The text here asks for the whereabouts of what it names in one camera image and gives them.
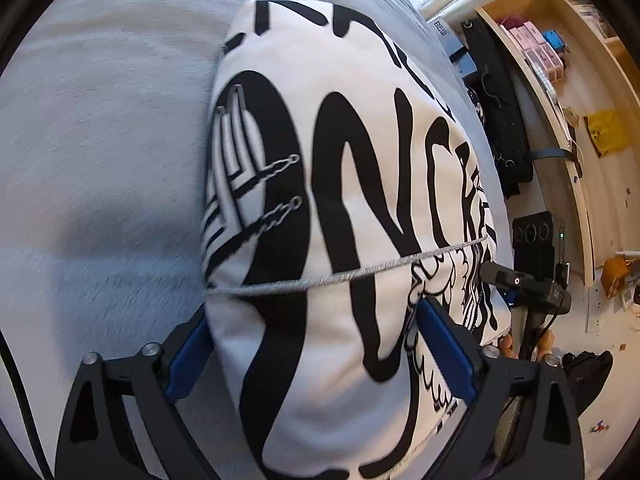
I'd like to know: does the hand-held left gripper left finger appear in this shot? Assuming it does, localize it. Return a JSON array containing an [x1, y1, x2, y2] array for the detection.
[[55, 317, 215, 480]]

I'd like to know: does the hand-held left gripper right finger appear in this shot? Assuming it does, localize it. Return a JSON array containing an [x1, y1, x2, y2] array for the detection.
[[417, 297, 586, 480]]

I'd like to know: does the black and white printed jacket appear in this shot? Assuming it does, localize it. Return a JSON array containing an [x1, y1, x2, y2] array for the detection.
[[200, 0, 511, 480]]

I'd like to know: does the person's right hand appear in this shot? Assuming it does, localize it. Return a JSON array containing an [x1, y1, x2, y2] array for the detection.
[[499, 331, 557, 362]]

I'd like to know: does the brown object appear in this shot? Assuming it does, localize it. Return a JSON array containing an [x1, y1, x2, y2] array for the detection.
[[600, 255, 640, 302]]

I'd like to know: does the yellow bag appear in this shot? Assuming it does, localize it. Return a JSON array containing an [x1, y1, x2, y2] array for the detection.
[[586, 109, 629, 157]]

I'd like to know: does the black bag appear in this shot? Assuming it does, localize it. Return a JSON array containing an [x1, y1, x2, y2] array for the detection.
[[461, 10, 535, 200]]

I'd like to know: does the black and white patterned cloth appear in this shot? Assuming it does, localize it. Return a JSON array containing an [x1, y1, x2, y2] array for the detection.
[[465, 85, 489, 127]]

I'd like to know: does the wooden shelf unit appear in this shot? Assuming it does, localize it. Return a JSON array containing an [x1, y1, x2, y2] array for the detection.
[[475, 0, 640, 288]]

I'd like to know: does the stack of pink boxes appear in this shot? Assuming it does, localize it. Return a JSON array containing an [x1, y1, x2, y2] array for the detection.
[[500, 17, 569, 84]]

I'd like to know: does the blue box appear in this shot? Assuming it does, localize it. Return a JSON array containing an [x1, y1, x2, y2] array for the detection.
[[542, 30, 571, 54]]

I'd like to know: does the white printed box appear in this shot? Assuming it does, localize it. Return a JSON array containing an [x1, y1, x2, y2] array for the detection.
[[429, 17, 464, 56]]

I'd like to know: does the row of books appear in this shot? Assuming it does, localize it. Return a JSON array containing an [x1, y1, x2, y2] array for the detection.
[[565, 0, 622, 42]]

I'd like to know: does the grey-blue bed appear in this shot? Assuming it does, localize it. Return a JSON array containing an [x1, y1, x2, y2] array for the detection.
[[0, 0, 506, 480]]

